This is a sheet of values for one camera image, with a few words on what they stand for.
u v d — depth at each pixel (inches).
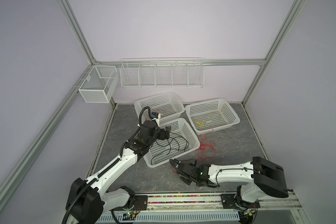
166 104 47.1
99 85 39.0
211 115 44.1
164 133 27.8
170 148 36.9
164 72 38.8
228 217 27.8
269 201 29.7
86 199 15.1
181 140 38.5
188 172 24.0
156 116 26.8
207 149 36.8
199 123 40.2
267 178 16.7
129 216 28.5
